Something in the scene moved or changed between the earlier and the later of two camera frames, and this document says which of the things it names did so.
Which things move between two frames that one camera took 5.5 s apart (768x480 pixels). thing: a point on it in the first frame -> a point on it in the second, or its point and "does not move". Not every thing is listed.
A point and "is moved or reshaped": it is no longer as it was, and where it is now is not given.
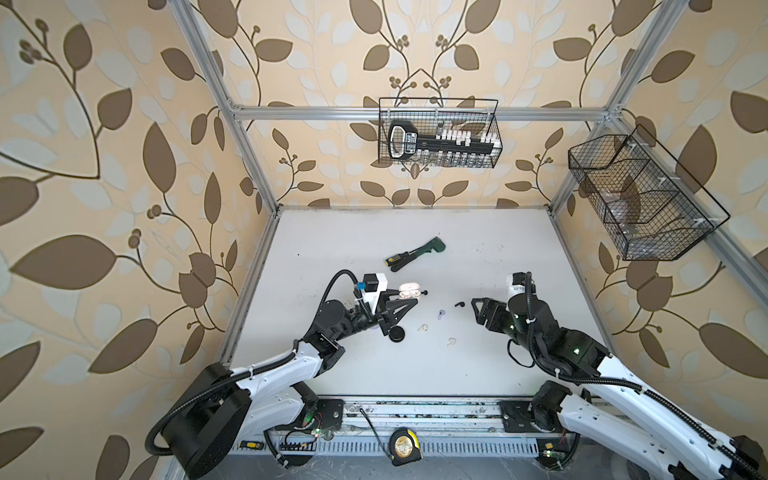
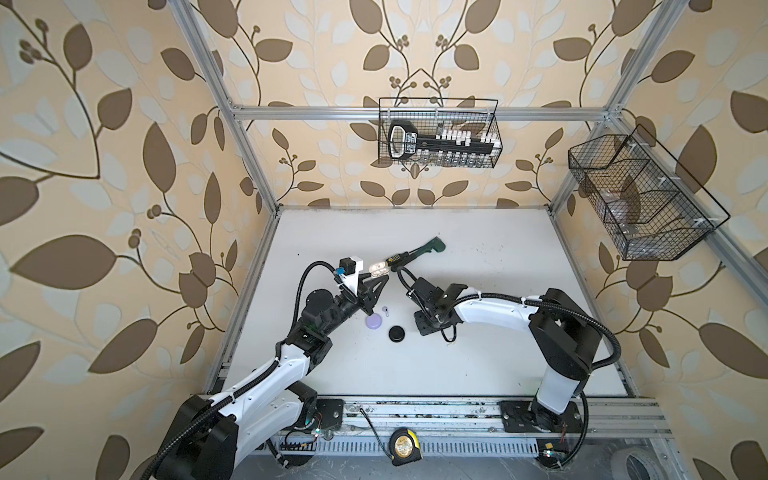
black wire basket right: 647,205 does not move
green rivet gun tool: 401,260 does not move
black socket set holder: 445,147 does not move
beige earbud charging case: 409,290 is moved or reshaped
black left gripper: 391,306 -> 364,297
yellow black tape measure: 404,447 does not move
